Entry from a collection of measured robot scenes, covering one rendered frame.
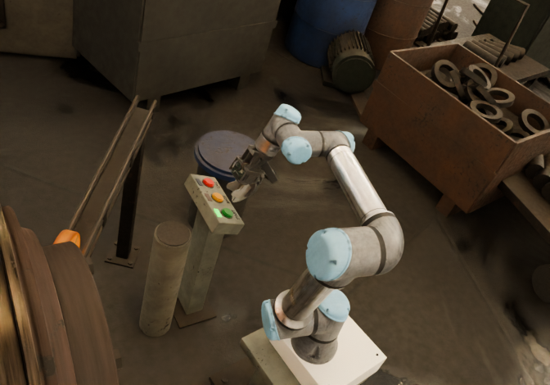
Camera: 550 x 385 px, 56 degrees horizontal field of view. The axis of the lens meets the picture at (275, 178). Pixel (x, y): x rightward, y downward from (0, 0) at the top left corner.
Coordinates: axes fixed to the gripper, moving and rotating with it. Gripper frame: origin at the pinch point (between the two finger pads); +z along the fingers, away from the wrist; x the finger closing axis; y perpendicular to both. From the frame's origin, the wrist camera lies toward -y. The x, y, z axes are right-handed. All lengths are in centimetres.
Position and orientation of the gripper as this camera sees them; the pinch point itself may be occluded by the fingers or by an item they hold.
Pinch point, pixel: (236, 198)
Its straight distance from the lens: 167.3
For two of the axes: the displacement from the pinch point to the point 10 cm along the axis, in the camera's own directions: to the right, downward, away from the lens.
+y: -7.0, -1.2, -7.1
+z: -5.3, 7.5, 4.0
